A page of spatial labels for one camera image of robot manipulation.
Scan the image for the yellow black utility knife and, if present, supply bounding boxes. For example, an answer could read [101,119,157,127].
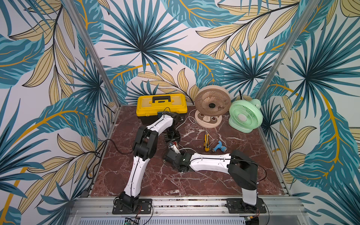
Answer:
[203,133,210,152]

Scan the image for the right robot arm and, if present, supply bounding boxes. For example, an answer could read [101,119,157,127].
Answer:
[164,150,259,206]

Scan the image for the aluminium front rail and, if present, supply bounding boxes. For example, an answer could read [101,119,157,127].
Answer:
[66,196,311,225]

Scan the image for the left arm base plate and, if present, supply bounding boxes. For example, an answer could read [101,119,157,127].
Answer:
[112,198,152,215]

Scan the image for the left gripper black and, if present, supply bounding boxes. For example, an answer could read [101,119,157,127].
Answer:
[163,126,181,146]

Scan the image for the left aluminium corner post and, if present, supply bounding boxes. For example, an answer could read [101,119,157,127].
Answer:
[63,0,121,109]

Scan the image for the right aluminium corner post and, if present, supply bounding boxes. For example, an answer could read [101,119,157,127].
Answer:
[254,0,323,102]

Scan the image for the beige power strip red sockets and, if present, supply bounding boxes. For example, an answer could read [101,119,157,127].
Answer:
[168,141,180,154]

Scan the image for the blue glue gun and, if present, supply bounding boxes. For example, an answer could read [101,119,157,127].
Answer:
[212,141,227,152]

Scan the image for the black cable bundle left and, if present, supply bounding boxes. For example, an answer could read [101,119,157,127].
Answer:
[80,137,133,197]

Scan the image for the yellow black toolbox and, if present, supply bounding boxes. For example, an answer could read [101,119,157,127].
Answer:
[136,93,188,125]

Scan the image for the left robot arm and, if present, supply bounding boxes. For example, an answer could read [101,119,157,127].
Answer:
[119,111,183,209]

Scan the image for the green desk fan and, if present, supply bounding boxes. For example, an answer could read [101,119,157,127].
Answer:
[229,99,263,134]

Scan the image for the beige desk fan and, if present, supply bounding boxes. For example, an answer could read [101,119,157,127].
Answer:
[194,85,231,128]

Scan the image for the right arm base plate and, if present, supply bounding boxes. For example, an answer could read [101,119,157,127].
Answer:
[225,198,267,215]

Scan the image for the aluminium corner post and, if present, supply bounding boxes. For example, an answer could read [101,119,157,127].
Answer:
[254,0,323,102]
[63,0,121,109]

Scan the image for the white fan power cable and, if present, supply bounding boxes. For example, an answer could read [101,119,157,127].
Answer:
[174,108,203,154]

